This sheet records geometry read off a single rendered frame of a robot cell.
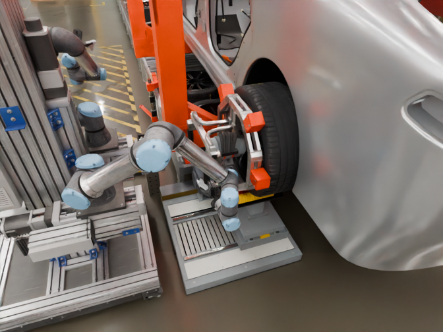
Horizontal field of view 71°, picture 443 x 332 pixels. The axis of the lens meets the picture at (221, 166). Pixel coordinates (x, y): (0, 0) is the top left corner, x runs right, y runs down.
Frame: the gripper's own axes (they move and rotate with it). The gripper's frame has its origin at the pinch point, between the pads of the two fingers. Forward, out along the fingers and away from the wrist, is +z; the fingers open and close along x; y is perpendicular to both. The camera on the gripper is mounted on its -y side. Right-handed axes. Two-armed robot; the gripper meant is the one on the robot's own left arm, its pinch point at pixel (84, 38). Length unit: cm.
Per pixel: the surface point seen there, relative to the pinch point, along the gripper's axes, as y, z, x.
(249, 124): -2, -90, 99
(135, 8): 16, 155, 10
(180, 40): -17, -29, 63
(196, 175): 74, -43, 82
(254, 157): 13, -95, 104
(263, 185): 25, -103, 111
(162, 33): -20, -32, 53
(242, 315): 109, -130, 114
